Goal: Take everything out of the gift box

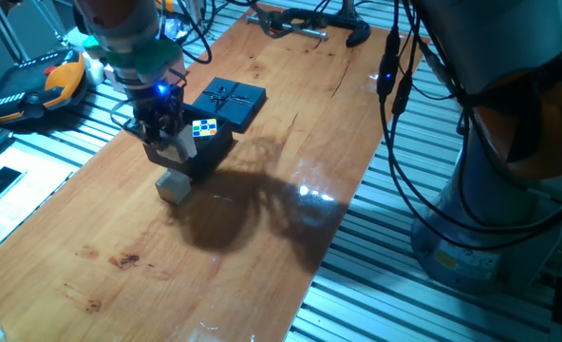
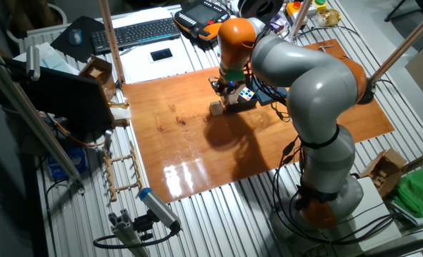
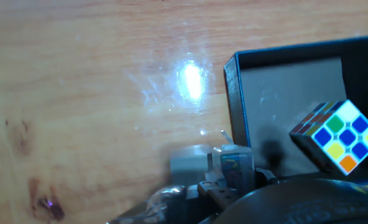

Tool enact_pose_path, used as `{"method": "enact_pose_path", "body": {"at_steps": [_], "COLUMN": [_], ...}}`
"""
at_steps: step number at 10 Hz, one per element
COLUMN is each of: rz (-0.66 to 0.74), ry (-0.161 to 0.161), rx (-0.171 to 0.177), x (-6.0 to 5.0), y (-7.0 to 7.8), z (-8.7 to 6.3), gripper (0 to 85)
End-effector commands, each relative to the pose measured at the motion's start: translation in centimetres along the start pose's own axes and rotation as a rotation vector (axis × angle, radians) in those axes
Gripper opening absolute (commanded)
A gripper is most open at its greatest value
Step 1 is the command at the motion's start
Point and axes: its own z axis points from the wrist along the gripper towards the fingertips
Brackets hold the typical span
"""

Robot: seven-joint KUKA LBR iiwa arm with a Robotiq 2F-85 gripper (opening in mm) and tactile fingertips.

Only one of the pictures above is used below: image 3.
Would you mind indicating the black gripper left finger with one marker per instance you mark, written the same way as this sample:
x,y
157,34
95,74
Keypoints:
x,y
218,194

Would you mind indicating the black gift box base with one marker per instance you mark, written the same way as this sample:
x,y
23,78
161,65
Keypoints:
x,y
296,93

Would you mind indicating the colourful puzzle cube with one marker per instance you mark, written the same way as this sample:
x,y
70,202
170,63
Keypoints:
x,y
342,137

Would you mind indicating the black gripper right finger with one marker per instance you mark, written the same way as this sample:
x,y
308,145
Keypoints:
x,y
266,176

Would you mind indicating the wooden board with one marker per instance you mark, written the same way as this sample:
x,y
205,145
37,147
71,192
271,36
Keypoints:
x,y
94,93

